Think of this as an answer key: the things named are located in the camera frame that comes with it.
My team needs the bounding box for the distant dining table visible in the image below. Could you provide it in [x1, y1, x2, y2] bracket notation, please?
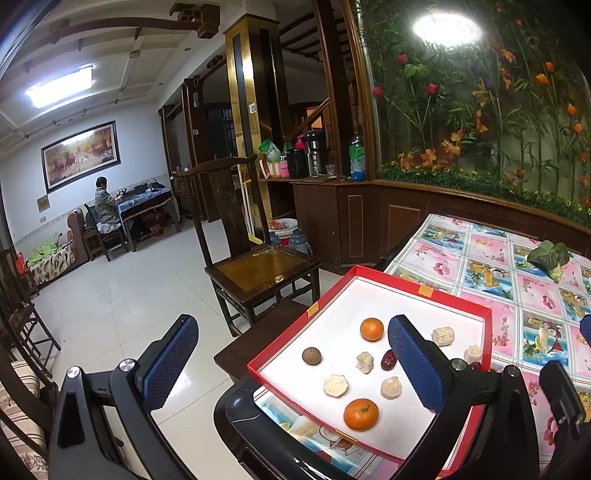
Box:
[118, 188, 180, 252]

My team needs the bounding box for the green leafy vegetable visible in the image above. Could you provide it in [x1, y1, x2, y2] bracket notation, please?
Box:
[527, 240, 570, 283]

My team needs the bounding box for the green capped water bottle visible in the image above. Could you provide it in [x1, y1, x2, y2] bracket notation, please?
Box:
[349, 135, 367, 181]

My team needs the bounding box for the ceiling fluorescent light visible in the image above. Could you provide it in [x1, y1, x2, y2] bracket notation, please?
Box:
[26, 65, 93, 109]

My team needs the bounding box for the red date on tray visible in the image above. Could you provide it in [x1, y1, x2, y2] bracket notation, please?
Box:
[381, 350, 398, 371]

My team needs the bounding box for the white bucket with items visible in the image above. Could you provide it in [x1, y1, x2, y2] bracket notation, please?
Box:
[269, 218, 298, 246]

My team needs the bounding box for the framed landscape painting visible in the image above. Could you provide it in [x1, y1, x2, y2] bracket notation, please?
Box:
[41, 121, 121, 193]

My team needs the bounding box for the red cardboard box lid tray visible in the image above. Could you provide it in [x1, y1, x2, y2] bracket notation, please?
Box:
[247, 266, 492, 479]

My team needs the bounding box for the orange tangerine near camera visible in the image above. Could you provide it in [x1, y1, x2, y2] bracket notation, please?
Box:
[342, 398, 380, 431]

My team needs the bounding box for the floral plastic tablecloth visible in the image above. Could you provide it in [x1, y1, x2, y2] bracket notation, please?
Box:
[253, 212, 591, 480]

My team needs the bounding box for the seated person in grey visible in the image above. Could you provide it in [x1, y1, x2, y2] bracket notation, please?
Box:
[94, 177, 121, 235]

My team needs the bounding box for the steel thermos flask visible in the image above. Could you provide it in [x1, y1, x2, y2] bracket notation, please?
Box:
[304, 129, 327, 177]

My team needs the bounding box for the brown round longan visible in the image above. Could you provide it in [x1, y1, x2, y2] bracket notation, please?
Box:
[301, 347, 322, 366]

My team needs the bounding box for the patterned sofa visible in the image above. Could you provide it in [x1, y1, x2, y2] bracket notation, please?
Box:
[26, 234, 76, 287]

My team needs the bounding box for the dark wooden chair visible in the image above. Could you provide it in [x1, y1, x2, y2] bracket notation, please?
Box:
[173, 155, 321, 337]

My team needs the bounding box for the artificial flower wall panel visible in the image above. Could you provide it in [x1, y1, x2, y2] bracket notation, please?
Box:
[353, 1, 590, 225]

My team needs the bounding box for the dark wooden cabinet counter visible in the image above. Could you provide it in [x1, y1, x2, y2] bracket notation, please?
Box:
[259, 178, 590, 274]

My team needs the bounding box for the small beige fruit chunk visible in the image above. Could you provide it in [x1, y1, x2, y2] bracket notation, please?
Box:
[381, 376, 403, 400]

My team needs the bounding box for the large beige fruit block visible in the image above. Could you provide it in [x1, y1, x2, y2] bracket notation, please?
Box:
[432, 327, 455, 347]

